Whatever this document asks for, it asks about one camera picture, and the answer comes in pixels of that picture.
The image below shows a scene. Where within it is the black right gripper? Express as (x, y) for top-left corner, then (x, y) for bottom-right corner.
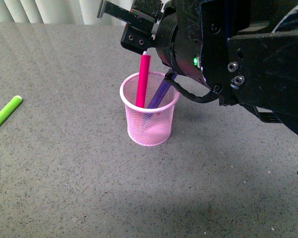
(97, 0), (228, 104)

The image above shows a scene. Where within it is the pink marker pen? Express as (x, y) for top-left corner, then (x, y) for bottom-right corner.
(136, 51), (151, 108)

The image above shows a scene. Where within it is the purple marker pen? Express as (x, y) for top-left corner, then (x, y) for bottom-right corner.
(145, 68), (177, 119)

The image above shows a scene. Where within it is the pink mesh cup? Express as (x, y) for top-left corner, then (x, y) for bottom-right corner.
(120, 71), (180, 146)

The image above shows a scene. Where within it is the white pleated curtain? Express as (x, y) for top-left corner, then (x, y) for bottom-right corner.
(0, 0), (124, 26)

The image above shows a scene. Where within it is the green marker pen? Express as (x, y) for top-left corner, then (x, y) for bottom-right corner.
(0, 95), (23, 126)

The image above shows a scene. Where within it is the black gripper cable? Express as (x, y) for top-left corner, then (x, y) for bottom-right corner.
(163, 71), (221, 104)

